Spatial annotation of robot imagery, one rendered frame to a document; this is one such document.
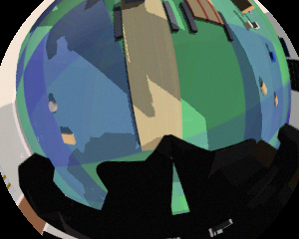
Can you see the blue cylinder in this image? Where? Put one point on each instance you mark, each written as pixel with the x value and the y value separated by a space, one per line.
pixel 271 54

